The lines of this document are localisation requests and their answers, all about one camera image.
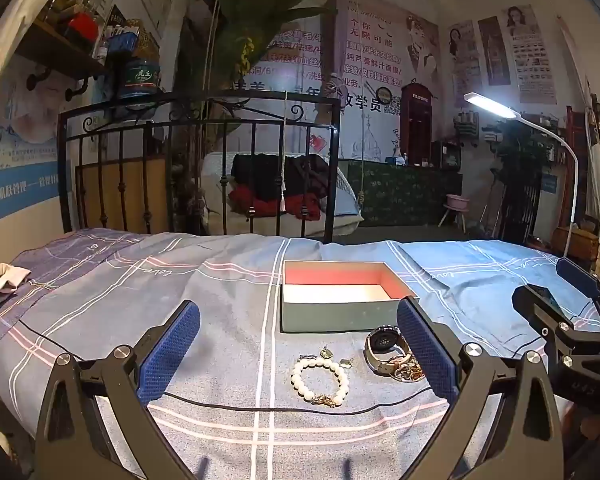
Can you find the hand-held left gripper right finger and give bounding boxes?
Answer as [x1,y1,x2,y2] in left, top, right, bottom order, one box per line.
[398,296,564,480]

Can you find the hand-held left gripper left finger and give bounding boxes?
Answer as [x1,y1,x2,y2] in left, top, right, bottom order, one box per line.
[34,300,201,480]

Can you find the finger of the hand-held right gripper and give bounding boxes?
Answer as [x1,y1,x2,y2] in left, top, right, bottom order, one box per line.
[511,284,600,357]
[555,257,600,331]

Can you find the gold bracelet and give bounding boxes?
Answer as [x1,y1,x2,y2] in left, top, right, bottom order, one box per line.
[392,355,426,382]

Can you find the wristwatch with beige strap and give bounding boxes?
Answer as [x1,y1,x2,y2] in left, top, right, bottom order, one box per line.
[364,326,413,376]

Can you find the grey box with pink lining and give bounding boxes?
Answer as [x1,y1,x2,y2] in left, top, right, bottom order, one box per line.
[280,260,421,334]

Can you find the white pearl bracelet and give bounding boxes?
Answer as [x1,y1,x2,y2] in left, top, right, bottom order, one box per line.
[291,355,351,409]

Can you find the pink stool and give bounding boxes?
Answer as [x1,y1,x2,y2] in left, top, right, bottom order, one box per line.
[439,194,473,233]

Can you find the green patterned counter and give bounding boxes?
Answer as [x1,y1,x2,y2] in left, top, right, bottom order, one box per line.
[337,159,463,226]

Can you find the red cloth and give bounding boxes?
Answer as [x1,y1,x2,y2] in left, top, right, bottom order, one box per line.
[228,185,323,221]

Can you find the white hanging chair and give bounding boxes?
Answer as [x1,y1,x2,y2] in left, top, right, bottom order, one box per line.
[200,152,366,236]

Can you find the beige cloth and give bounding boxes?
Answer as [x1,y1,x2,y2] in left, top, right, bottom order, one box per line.
[0,262,33,321]

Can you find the black clothes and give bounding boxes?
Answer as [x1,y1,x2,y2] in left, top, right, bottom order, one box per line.
[230,154,331,201]

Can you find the white floor lamp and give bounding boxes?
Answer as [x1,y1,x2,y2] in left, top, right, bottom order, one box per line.
[464,92,581,261]

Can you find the red phone booth cabinet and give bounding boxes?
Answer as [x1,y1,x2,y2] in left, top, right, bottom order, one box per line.
[400,80,437,166]

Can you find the blue water jug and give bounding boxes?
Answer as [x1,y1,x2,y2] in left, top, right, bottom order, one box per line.
[119,59,157,100]

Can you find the red box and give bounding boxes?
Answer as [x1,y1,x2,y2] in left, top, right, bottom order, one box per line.
[67,12,101,41]

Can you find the large green plant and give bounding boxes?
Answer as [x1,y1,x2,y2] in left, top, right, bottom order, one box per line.
[187,0,331,91]

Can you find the black cable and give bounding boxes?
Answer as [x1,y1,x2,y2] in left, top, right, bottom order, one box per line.
[10,322,448,416]

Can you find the white tassel cord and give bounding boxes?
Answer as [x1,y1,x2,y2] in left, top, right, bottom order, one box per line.
[279,91,290,212]

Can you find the small wall rack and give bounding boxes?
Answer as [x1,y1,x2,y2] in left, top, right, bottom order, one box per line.
[454,110,481,138]

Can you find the black iron bed frame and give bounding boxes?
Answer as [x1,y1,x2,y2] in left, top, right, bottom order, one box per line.
[57,91,343,243]

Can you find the blue wall poster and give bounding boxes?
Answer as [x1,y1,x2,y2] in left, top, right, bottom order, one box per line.
[0,60,66,221]

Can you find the large wall poster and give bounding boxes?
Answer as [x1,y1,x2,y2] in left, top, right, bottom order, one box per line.
[502,5,558,106]

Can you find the narrow wall poster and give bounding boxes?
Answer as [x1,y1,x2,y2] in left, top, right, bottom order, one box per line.
[477,16,510,86]

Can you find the large wall banner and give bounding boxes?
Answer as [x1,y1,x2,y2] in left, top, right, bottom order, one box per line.
[250,5,441,161]

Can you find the wooden wall shelf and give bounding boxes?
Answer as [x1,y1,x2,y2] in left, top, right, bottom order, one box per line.
[17,20,111,81]

